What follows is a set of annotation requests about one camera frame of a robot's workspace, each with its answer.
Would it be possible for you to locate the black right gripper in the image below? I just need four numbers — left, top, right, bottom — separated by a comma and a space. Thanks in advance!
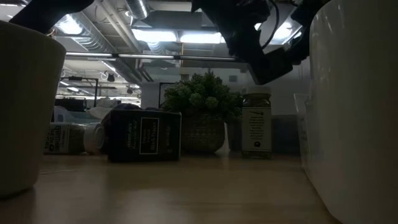
191, 0, 272, 66

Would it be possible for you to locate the glass herb jar white lid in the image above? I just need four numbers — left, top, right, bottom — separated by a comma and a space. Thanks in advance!
241, 86, 273, 159

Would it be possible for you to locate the black pepper spice tin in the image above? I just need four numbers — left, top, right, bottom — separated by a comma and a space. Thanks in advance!
107, 109, 182, 163

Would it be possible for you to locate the white plastic bin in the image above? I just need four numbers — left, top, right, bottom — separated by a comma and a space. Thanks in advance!
294, 0, 398, 224

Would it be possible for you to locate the everything seasoning jar white cap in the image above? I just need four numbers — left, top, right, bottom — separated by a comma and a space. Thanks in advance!
43, 122, 106, 156

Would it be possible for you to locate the ceiling light panel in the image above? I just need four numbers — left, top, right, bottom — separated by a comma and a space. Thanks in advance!
131, 28, 178, 44
178, 30, 226, 44

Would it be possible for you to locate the green artificial plant in pot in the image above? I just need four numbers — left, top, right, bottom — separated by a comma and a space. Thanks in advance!
161, 70, 244, 155

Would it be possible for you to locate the purple cloth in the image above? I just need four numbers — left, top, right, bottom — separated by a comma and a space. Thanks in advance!
101, 103, 162, 155

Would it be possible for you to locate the white cup at left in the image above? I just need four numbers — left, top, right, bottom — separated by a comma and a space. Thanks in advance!
0, 20, 67, 200

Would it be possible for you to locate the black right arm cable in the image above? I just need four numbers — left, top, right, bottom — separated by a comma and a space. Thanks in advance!
260, 0, 280, 50

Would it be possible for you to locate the silver frame bar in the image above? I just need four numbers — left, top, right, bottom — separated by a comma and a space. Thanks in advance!
65, 52, 249, 62

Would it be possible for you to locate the black rectangular frame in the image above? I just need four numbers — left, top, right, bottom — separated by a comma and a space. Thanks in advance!
158, 82, 178, 109

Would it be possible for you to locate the silver spiral ventilation duct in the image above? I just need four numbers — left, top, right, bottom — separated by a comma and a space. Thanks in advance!
126, 0, 149, 20

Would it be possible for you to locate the black metal rack frame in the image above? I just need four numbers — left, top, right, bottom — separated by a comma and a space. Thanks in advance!
58, 76, 100, 108

